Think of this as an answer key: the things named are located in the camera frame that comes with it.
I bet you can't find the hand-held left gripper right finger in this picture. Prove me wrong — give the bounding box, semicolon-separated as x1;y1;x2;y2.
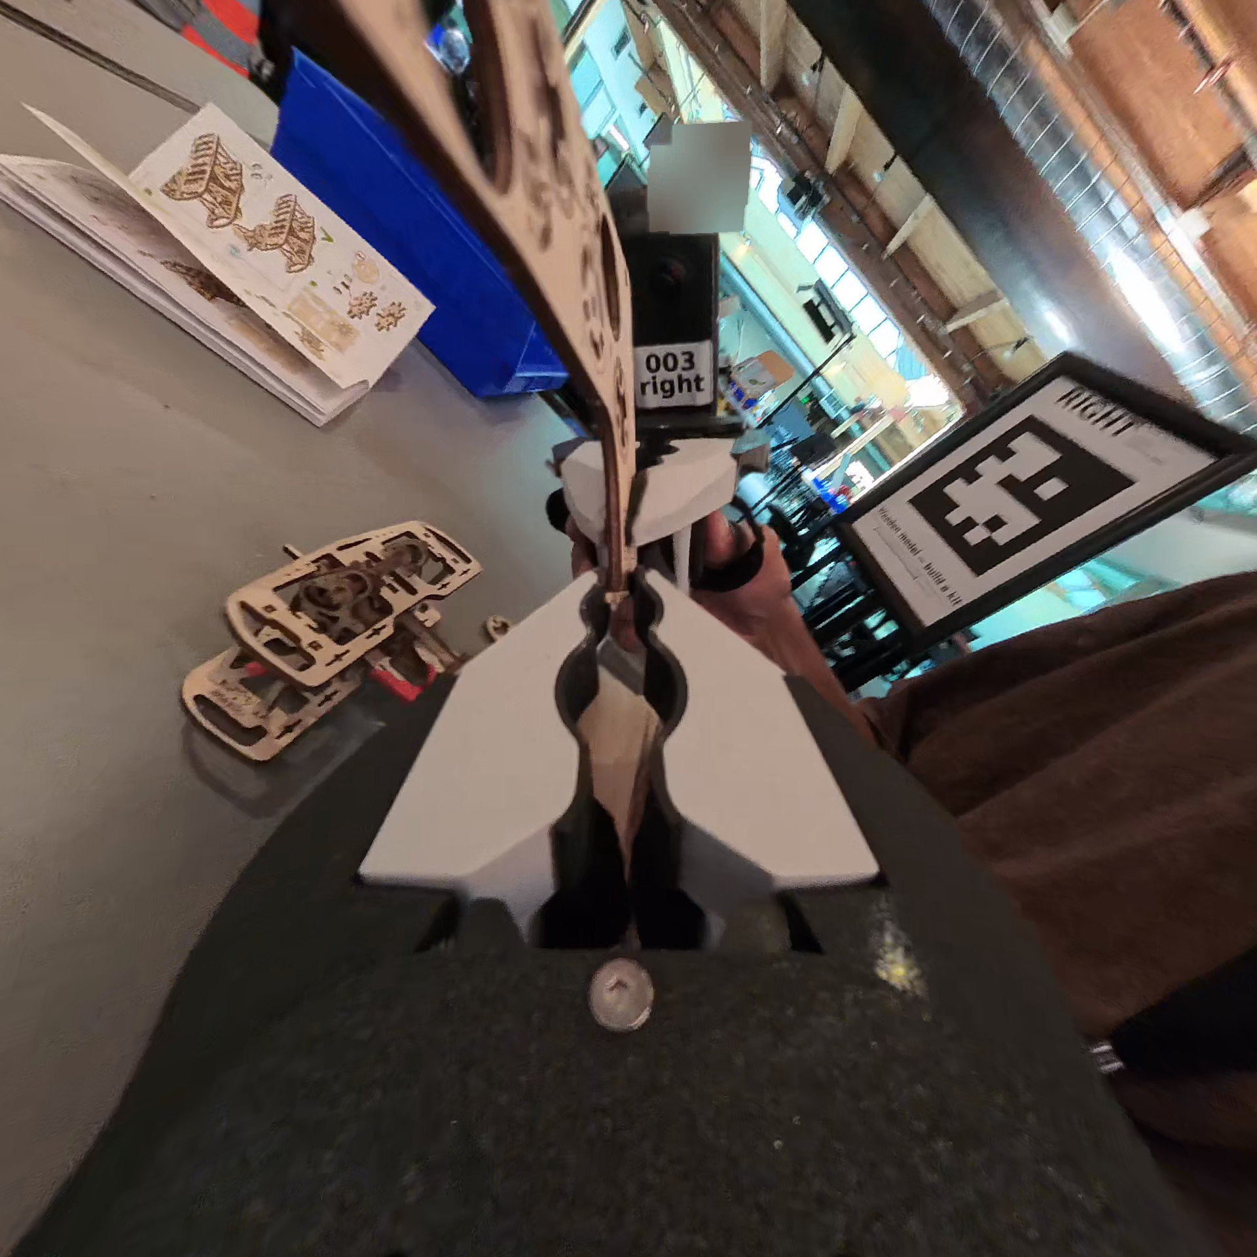
633;568;882;938

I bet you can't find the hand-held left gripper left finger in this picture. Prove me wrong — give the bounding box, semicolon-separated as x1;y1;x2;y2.
359;572;602;933

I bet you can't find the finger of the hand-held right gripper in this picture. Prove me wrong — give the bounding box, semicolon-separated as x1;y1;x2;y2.
629;442;739;548
557;440;615;553

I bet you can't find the wooden parts sheet with holes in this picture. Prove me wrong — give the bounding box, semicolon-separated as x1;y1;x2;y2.
324;0;639;604

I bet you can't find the person's right forearm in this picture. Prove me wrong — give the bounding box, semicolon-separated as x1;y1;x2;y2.
863;572;1257;1043

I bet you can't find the person's right hand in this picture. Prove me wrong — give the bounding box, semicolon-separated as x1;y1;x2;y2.
688;514;866;728

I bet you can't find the wooden model plane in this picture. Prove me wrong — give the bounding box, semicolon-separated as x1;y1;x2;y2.
180;519;484;762

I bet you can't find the blue plastic bin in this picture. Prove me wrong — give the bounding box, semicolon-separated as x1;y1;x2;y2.
269;46;570;399

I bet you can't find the framed marker sign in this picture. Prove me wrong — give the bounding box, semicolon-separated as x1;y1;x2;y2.
834;351;1257;661

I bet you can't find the open instruction booklet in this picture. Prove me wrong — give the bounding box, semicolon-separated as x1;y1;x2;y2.
0;103;436;428

